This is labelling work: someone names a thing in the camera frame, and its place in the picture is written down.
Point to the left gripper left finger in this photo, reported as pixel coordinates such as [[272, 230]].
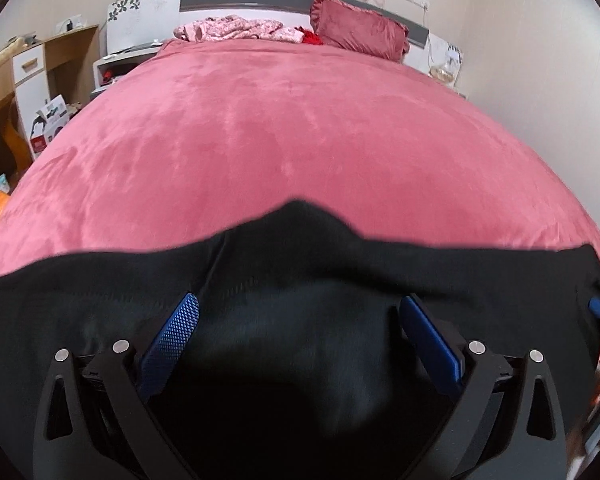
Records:
[[92, 421]]

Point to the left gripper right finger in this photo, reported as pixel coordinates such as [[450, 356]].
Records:
[[504, 418]]

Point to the black pants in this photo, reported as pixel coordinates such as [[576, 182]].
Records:
[[298, 367]]

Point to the pink floral clothing pile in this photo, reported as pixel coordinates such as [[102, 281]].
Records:
[[234, 27]]

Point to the right white nightstand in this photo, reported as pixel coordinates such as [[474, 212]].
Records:
[[437, 59]]

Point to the pink velvet bed cover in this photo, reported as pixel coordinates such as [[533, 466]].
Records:
[[204, 136]]

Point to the white appliance cardboard box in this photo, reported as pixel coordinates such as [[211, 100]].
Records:
[[47, 123]]

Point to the wooden desk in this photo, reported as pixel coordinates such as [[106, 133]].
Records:
[[15, 157]]

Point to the grey white nightstand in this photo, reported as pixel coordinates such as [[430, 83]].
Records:
[[112, 67]]

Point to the white wooden drawer cabinet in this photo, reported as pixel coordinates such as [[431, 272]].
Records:
[[58, 66]]

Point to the dark red ruffled pillow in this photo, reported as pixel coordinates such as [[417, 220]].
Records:
[[341, 25]]

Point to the small red cloth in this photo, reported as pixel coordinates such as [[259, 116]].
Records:
[[309, 37]]

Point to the grey and white headboard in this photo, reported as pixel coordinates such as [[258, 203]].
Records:
[[133, 22]]

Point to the white wall socket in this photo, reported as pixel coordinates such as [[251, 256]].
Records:
[[423, 4]]

